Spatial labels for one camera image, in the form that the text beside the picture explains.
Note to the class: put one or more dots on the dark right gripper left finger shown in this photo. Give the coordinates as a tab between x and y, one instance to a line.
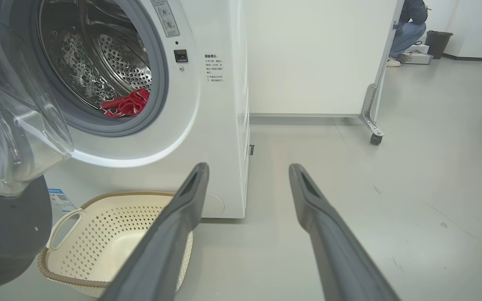
161	251

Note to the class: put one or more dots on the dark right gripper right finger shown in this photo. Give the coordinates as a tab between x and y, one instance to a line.
337	251

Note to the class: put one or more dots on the red and white garment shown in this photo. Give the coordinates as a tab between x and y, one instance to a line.
128	104

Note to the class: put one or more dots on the black round glass washer door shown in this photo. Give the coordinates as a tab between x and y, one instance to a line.
11	146

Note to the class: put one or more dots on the cream perforated laundry basket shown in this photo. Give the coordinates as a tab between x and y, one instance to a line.
98	246

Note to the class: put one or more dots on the white front-load washing machine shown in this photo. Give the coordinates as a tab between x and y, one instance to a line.
216	138

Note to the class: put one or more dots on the grey door gasket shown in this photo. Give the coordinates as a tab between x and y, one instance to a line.
159	83

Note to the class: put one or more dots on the black door latch socket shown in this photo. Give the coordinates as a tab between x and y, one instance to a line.
180	56

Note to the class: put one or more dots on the stainless steel washing machine drum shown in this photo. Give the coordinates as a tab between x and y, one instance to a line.
86	62

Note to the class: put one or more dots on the round filter cover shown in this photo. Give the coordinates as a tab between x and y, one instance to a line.
215	205

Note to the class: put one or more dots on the blue energy label sticker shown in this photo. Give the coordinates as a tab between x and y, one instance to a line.
62	200

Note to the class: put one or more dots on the black caster wheel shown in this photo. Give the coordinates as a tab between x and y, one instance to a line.
375	139

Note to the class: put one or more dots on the black text warning label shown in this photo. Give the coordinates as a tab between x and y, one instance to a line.
214	67

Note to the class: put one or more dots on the white partition with metal leg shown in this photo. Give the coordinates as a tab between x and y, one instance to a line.
308	58

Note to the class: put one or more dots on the white cardboard box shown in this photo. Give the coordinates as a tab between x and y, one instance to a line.
419	56

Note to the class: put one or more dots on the black trash bin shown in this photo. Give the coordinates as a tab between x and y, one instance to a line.
438	44

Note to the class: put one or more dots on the person in blue jeans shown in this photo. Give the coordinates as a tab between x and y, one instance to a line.
408	29

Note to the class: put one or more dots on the grey instruction sticker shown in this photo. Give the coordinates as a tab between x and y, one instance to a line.
165	16

